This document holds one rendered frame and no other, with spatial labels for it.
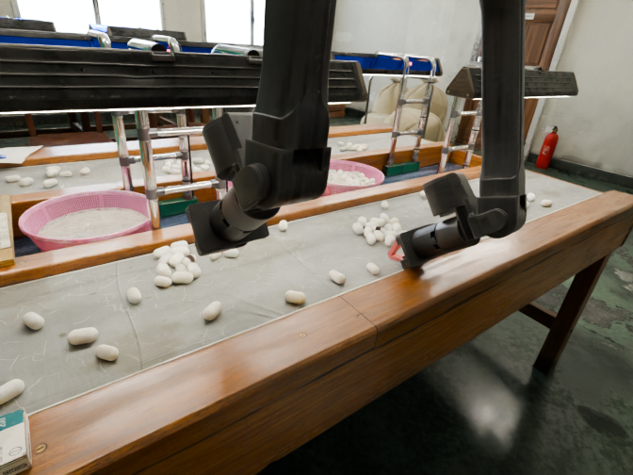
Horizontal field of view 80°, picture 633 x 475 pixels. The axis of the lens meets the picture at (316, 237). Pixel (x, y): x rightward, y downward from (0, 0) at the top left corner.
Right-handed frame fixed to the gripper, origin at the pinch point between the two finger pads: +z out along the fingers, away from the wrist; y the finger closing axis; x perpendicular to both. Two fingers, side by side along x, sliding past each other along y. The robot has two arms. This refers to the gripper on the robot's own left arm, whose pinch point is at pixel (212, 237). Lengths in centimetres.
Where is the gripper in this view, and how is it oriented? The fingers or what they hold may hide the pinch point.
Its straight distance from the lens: 61.3
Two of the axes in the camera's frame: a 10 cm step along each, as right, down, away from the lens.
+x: 3.1, 9.5, -0.9
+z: -5.0, 2.4, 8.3
